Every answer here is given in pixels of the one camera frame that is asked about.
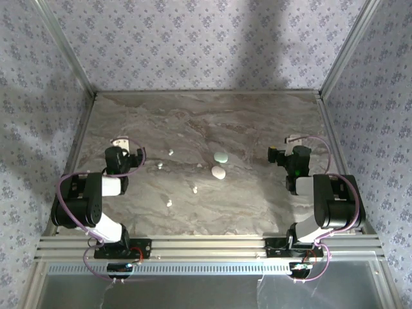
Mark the black right controller board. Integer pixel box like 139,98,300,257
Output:
288,261,314,278

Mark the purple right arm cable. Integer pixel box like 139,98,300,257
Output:
291,135,366,284

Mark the black left controller board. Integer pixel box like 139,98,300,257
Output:
107,262,135,279

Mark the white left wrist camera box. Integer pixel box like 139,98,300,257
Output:
111,136,131,151

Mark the aluminium frame corner post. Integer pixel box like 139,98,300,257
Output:
321,0,381,97
33,0,98,97

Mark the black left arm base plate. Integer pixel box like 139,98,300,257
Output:
93,238,152,259

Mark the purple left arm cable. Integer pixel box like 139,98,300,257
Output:
57,138,148,284

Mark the aluminium side frame rail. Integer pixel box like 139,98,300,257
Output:
316,92,377,235
44,92,98,236

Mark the aluminium front frame rail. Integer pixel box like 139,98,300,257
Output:
35,234,386,260

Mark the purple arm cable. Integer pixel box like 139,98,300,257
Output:
57,138,148,284
291,135,366,284

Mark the grey slotted cable duct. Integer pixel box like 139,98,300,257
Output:
48,261,295,277

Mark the black controller board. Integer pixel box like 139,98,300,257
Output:
288,261,314,278
107,262,135,279

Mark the shiny metal sheet panel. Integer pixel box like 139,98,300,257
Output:
40,273,389,309

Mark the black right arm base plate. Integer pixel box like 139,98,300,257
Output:
265,237,324,258

